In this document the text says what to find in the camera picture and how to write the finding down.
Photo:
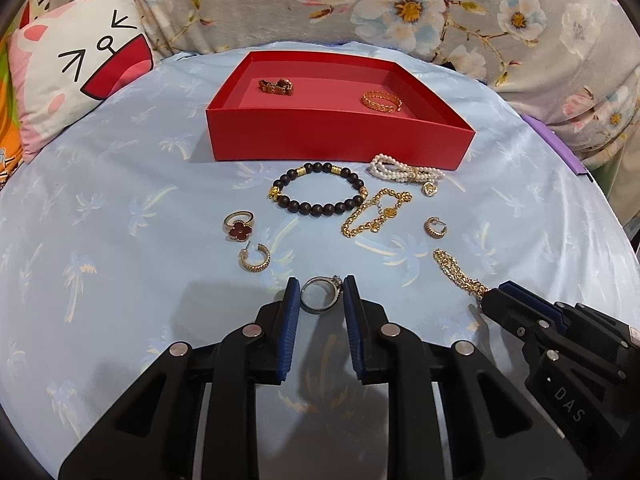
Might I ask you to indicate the purple flat object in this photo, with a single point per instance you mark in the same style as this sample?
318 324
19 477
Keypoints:
560 145

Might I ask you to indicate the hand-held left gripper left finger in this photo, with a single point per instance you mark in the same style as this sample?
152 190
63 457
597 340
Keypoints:
287 332

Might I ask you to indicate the gold hoop earring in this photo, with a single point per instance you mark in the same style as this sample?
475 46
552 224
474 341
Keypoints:
435 227
256 260

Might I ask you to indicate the cartoon face pillow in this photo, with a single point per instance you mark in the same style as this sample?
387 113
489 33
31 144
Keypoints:
75 75

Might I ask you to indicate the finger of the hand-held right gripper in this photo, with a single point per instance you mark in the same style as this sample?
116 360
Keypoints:
515 305
592 322

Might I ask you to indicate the red cardboard box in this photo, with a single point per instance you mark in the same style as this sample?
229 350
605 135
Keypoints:
340 110

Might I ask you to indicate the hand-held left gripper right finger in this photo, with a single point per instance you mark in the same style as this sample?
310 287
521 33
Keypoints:
353 332

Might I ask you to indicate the orange and green cartoon cloth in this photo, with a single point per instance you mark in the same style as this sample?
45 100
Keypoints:
7 130

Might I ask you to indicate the light blue palm-print cloth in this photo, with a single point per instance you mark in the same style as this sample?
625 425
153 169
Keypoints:
125 185

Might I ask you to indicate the grey floral blanket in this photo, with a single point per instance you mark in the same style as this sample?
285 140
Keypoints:
400 10

